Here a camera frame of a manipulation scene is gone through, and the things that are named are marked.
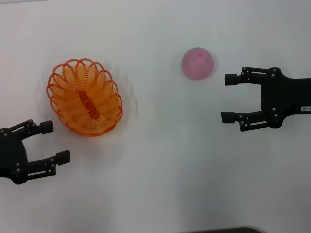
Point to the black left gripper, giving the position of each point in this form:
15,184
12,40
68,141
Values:
12,155

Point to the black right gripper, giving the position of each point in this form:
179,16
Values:
286,97

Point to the pink peach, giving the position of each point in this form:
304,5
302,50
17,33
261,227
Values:
198,64

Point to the dark rounded robot base edge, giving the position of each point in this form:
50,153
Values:
226,230

